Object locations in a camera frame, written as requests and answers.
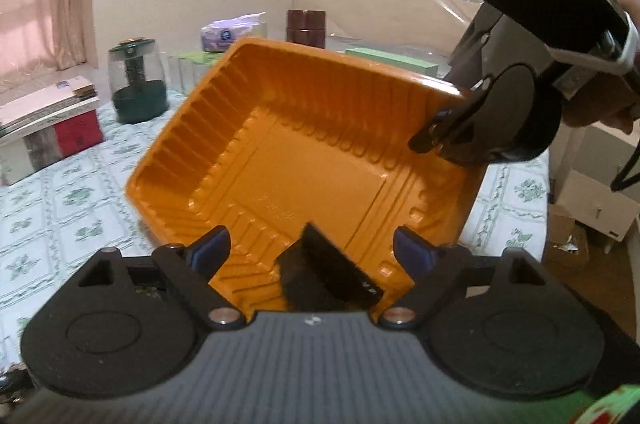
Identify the stack of books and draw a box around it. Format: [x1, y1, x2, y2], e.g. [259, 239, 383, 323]
[1, 77, 98, 136]

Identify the purple tissue pack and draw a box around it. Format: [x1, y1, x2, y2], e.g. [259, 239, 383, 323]
[201, 12, 268, 53]

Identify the black hair clip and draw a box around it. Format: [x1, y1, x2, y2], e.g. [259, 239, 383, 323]
[276, 223, 384, 313]

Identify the green tissue pack bundle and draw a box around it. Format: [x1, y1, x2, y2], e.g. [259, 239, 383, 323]
[167, 51, 224, 95]

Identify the person's right hand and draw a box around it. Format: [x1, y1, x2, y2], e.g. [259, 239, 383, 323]
[563, 0, 639, 134]

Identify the orange plastic tray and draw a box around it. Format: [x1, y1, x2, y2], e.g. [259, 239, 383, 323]
[126, 38, 485, 316]

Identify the small green box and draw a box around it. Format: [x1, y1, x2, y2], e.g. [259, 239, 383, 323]
[345, 47, 438, 78]

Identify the green floral tablecloth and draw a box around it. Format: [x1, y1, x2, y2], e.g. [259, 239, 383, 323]
[1, 92, 550, 370]

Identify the dark brown round canister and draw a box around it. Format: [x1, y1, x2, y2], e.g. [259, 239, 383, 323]
[285, 10, 326, 48]

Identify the green glass humidifier jar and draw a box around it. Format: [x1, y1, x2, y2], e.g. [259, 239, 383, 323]
[107, 38, 168, 124]

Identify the plastic wrapped headboard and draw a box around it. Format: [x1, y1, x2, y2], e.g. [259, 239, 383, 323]
[293, 0, 482, 74]

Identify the white and red box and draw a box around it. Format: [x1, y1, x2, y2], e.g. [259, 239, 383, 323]
[1, 109, 104, 186]

